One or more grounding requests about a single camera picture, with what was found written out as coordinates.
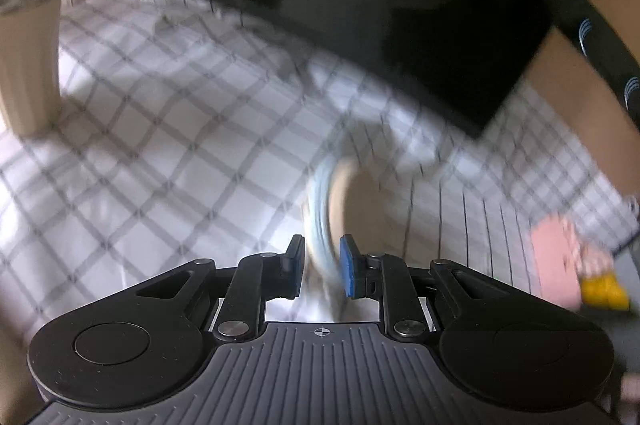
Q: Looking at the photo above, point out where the beige oval pouch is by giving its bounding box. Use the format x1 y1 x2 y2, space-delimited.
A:
299 158 401 322

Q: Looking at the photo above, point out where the yellow rubber toy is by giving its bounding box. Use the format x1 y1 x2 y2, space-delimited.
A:
580 272 631 311

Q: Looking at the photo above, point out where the pink cardboard box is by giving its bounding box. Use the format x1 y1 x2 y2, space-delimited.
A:
530 215 584 310

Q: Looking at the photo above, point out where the white black grid tablecloth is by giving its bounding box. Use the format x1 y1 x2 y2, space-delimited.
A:
1 0 639 341

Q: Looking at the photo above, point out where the black wall power strip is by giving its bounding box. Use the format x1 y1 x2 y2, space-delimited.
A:
555 0 639 127

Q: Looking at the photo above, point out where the white ribbed tumbler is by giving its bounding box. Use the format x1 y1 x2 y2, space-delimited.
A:
1 0 62 137

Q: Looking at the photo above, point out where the pink striped towel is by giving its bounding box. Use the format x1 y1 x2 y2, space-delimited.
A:
572 240 614 279

